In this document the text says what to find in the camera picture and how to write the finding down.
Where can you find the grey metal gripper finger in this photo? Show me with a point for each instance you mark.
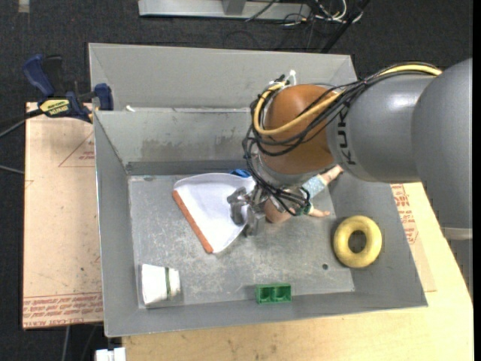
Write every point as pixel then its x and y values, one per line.
pixel 238 207
pixel 253 224

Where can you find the green toy brick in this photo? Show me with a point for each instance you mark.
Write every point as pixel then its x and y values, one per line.
pixel 273 295

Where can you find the brown cardboard board red print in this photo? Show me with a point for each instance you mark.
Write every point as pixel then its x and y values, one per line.
pixel 60 209

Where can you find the toy doll in pale blue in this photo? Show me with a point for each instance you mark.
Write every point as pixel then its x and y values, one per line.
pixel 279 213

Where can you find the white dustpan with orange edge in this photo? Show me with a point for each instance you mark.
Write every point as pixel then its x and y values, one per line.
pixel 210 205

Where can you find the white paper cup green stripe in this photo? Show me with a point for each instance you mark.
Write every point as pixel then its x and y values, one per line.
pixel 154 284

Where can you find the grey metal bin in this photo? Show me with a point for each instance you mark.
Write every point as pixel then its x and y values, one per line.
pixel 195 77

